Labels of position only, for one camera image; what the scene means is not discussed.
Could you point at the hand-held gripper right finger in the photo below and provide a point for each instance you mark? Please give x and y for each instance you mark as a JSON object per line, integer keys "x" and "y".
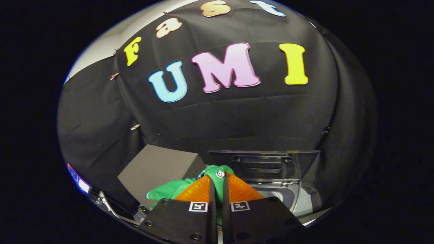
{"x": 226, "y": 210}

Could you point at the lit screen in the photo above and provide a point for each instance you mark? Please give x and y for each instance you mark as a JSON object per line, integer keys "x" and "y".
{"x": 79, "y": 181}

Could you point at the orange clip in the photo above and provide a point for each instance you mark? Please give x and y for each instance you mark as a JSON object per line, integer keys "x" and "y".
{"x": 114, "y": 76}

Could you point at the white clip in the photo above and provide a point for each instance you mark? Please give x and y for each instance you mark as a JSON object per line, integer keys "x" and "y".
{"x": 135, "y": 127}

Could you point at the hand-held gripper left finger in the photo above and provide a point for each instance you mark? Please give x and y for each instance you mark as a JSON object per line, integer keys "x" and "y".
{"x": 212, "y": 210}

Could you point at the grey box cabinet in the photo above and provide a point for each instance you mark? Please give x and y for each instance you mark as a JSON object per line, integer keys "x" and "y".
{"x": 159, "y": 166}

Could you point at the green polo shirt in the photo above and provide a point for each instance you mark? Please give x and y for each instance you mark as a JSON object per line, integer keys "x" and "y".
{"x": 169, "y": 189}

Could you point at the black backdrop cloth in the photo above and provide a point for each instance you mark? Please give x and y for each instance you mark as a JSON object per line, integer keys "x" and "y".
{"x": 254, "y": 115}

